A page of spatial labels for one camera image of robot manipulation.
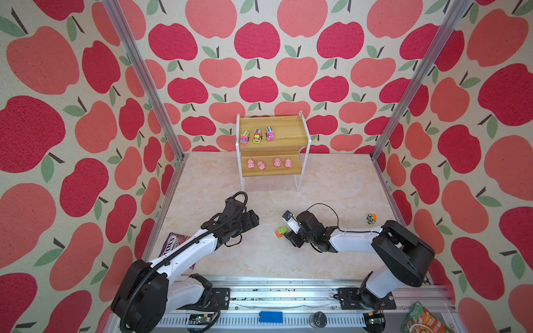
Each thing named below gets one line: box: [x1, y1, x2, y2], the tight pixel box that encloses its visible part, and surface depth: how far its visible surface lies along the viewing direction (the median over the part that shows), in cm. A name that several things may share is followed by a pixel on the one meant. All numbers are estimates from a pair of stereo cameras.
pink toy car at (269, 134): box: [265, 126, 276, 142], surface depth 82 cm
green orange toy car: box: [366, 213, 378, 225], surface depth 95 cm
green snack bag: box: [401, 301, 455, 333], surface depth 70 cm
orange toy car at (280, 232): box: [274, 226, 288, 238], surface depth 90 cm
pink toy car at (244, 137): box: [239, 129, 250, 145], surface depth 80 cm
